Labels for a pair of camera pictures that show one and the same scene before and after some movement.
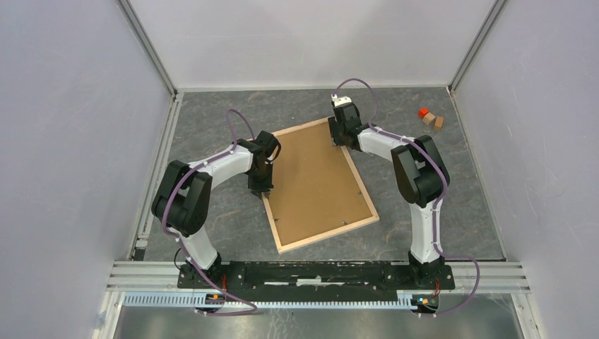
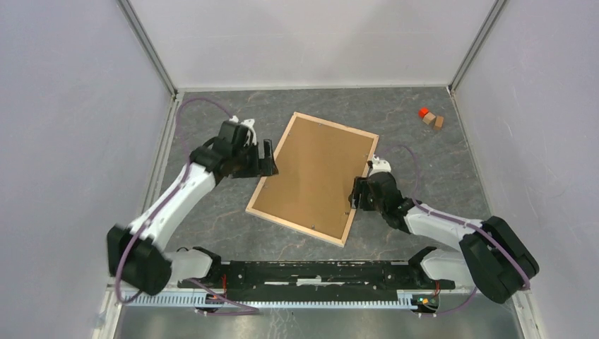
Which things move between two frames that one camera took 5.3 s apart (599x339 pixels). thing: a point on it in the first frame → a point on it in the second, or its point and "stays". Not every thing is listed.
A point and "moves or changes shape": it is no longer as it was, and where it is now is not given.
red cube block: (422, 112) stays
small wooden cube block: (428, 118) stays
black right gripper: (333, 128) → (359, 187)
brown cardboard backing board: (315, 189) moves or changes shape
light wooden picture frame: (315, 195) moves or changes shape
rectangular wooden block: (439, 123) stays
